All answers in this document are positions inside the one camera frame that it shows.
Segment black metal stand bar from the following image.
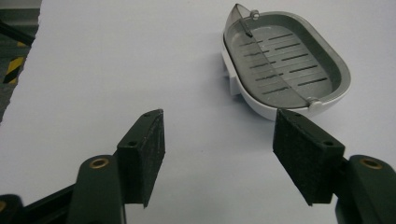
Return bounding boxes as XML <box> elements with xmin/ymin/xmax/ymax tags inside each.
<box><xmin>0</xmin><ymin>20</ymin><xmax>35</xmax><ymax>47</ymax></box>

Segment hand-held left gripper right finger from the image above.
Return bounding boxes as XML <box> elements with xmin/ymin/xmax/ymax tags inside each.
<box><xmin>273</xmin><ymin>107</ymin><xmax>396</xmax><ymax>224</ymax></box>

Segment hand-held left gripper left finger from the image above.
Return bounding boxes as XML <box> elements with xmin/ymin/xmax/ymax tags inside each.
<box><xmin>66</xmin><ymin>108</ymin><xmax>166</xmax><ymax>224</ymax></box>

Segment yellow black hazard tape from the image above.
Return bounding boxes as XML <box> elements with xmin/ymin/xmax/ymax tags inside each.
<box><xmin>3</xmin><ymin>56</ymin><xmax>25</xmax><ymax>85</ymax></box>

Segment white soap box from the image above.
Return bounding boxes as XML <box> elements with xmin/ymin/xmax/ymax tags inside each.
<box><xmin>221</xmin><ymin>3</ymin><xmax>352</xmax><ymax>121</ymax></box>

